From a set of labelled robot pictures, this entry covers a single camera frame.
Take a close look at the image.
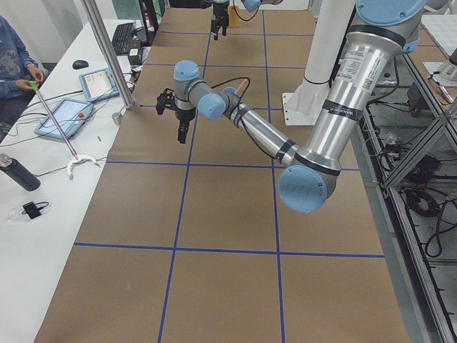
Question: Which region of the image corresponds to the yellow wooden cup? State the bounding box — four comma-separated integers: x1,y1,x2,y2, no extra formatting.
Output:
228,6,240,29

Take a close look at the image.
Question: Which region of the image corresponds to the seated person in blue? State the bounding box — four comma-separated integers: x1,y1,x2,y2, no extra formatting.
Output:
0,17,45,139

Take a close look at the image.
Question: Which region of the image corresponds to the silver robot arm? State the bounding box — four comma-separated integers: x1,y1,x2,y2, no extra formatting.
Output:
171,1,443,213
201,0,282,41

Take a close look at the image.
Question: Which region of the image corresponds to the aluminium frame post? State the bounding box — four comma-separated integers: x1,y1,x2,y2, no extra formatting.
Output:
81,0,134,109

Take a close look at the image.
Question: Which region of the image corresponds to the reacher grabber stick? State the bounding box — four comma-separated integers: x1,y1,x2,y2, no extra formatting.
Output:
29,81,100,181

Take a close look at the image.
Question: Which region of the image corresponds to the near blue teach pendant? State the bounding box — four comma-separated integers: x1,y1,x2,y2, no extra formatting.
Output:
34,99,94,140

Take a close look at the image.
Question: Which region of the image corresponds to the blue teach pendant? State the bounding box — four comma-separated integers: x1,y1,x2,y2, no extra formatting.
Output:
79,68,119,103
34,99,94,140

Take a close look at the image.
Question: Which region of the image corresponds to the black water bottle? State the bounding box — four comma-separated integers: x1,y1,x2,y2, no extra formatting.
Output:
1,154,41,192

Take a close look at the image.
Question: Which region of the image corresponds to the small black adapter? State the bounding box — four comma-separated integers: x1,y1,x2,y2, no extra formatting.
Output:
22,202,49,219

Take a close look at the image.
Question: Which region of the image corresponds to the black computer mouse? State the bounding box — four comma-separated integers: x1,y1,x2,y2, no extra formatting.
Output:
72,59,89,70

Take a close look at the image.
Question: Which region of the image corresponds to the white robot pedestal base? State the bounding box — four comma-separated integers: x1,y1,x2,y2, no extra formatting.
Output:
282,0,356,126

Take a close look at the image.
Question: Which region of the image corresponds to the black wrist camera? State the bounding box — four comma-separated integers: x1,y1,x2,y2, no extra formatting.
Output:
156,88,176,115

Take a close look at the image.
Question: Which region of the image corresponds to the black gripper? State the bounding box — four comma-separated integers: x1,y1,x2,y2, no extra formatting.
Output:
175,109,196,144
211,0,229,40

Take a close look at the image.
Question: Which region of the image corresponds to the far blue teach pendant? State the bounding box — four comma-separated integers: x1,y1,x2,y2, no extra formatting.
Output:
79,68,119,103

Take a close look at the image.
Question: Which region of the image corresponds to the black keyboard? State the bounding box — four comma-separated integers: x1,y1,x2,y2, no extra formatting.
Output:
111,22,135,56

